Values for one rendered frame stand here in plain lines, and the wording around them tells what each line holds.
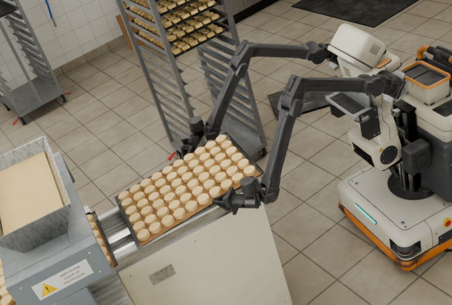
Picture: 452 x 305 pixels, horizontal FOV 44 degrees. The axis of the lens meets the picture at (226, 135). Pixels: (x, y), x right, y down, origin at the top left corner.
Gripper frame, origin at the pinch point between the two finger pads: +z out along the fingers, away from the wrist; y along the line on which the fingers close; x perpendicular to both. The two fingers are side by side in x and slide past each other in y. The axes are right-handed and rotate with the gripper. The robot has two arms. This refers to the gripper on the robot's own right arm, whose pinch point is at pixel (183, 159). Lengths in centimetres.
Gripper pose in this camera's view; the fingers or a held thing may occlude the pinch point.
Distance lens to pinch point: 261.6
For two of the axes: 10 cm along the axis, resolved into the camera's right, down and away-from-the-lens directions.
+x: 8.9, -0.3, -4.5
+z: -3.3, 6.4, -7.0
